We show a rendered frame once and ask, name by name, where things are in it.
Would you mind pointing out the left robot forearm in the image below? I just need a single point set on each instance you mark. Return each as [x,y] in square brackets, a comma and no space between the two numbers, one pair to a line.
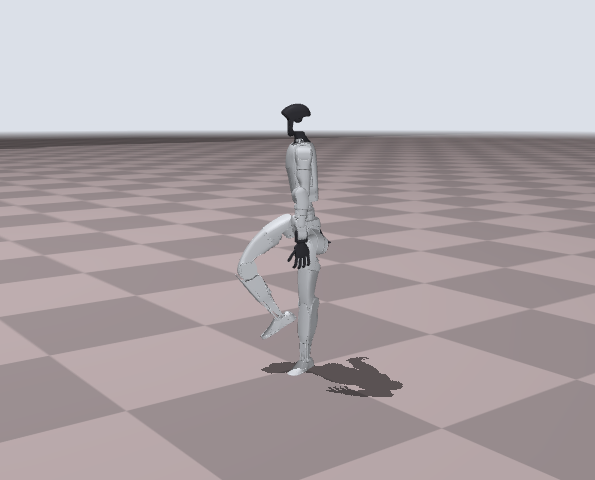
[301,208]

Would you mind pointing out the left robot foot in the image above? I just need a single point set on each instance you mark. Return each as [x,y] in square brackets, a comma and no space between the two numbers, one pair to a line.
[301,367]

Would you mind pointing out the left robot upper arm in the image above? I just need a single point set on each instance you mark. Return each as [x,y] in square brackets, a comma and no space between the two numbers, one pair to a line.
[303,158]

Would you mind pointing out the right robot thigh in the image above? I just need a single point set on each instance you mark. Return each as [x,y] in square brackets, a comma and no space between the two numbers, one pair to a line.
[263,241]

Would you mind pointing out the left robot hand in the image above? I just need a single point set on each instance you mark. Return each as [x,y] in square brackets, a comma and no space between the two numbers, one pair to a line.
[301,250]

